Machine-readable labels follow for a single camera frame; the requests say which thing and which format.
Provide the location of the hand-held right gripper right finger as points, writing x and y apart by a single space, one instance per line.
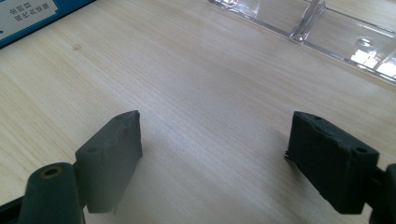
330 165

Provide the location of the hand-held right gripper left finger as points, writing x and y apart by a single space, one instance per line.
109 161

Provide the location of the clear acrylic book rack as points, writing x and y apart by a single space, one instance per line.
339 34

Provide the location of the blue box with white label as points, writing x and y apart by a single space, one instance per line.
28 18

